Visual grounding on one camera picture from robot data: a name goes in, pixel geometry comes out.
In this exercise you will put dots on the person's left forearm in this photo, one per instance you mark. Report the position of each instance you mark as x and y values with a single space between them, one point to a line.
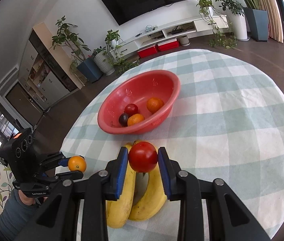
6 218

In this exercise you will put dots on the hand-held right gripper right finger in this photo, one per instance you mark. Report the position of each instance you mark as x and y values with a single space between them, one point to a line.
163 173

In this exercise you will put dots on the tall white planter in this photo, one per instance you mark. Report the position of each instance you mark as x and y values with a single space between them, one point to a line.
239 26

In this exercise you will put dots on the red tomato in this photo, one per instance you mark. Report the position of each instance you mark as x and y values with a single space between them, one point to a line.
142 157
131 108

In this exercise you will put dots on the black set-top box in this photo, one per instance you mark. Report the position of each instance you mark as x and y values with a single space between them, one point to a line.
178 31

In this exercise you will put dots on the trailing pothos plant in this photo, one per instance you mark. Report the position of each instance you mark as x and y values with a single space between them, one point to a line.
113 37
203 3

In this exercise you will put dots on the white television console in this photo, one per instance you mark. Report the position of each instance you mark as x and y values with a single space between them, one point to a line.
202 23

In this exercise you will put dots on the smooth orange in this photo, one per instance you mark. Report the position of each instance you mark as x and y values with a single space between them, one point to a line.
77 164

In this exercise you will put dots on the bumpy mandarin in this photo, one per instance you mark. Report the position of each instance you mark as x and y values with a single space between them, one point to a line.
135 119
155 105

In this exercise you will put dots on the small round grey pot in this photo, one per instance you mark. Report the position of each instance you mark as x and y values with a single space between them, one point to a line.
183 40

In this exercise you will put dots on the beige curtain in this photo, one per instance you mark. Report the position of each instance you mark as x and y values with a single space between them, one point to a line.
269 7

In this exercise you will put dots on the dark cherry with stem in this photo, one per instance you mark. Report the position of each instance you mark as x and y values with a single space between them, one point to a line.
123 119

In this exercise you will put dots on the red plastic colander bowl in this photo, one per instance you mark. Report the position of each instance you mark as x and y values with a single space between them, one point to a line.
139 93

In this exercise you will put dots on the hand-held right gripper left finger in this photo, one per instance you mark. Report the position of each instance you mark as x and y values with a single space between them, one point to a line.
121 173

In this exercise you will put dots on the blue square planter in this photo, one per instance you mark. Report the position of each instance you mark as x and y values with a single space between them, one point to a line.
89 69

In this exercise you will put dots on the yellow banana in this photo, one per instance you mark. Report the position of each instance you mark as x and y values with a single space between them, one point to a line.
120 205
152 195

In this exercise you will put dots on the bushy schefflera plant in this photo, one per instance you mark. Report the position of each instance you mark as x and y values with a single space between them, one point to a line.
228 5

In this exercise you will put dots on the small green plant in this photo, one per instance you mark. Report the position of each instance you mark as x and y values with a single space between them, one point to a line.
98 51

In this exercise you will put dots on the grey-blue square planter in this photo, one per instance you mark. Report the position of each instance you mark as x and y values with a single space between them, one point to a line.
257 23

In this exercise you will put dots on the wooden wall cabinet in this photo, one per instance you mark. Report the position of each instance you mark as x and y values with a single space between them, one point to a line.
44 65

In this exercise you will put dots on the tall leafy tree plant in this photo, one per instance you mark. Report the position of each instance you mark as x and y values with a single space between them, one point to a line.
66 37

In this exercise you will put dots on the floral printed cloth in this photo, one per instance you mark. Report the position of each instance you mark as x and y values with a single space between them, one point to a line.
0 183

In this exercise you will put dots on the white ribbed planter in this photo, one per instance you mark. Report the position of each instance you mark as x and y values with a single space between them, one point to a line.
103 64

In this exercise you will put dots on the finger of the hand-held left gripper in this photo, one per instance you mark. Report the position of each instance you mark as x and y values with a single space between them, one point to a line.
64 177
54 159

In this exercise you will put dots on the person's left hand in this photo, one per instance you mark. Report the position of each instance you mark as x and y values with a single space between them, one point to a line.
28 200

